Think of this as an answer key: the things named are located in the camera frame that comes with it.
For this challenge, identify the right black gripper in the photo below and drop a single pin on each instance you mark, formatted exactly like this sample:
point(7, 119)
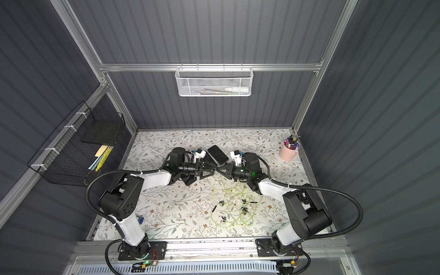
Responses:
point(229, 172)

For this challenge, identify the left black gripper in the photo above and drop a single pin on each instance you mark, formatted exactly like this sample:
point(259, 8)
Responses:
point(199, 170)

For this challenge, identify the green wired earphones tangle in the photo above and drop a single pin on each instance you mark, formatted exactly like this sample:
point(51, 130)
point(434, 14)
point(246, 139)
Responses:
point(234, 203)

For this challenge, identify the blue-edged black smartphone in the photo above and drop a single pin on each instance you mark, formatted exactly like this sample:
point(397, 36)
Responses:
point(217, 156)

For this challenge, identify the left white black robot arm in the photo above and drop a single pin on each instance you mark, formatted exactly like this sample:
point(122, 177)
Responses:
point(118, 203)

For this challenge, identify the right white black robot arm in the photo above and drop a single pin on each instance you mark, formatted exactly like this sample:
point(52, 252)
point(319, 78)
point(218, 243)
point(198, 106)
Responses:
point(307, 213)

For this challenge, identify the pink pen cup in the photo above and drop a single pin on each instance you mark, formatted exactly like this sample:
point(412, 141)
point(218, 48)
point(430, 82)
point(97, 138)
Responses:
point(289, 149)

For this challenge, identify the blue device at table edge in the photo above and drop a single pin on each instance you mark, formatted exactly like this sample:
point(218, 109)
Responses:
point(140, 219)

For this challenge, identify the white marker in basket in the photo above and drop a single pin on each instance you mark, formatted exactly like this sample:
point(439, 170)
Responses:
point(237, 90)

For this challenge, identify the yellow sticky notes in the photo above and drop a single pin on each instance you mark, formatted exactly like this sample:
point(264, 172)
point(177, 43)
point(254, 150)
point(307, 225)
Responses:
point(101, 151)

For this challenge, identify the black notebook in basket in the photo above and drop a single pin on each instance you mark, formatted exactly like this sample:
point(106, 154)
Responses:
point(102, 133)

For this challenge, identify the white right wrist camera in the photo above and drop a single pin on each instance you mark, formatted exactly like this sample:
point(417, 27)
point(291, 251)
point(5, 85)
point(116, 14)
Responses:
point(237, 156)

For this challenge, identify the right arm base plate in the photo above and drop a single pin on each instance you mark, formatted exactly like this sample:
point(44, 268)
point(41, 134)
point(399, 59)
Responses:
point(268, 247)

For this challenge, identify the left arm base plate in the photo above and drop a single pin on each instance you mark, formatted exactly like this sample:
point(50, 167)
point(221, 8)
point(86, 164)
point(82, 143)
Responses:
point(154, 250)

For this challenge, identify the white wire mesh basket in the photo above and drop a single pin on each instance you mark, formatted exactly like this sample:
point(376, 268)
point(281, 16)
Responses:
point(211, 82)

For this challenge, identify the black wire wall basket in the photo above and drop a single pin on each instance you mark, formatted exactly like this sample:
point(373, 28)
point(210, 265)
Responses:
point(64, 159)

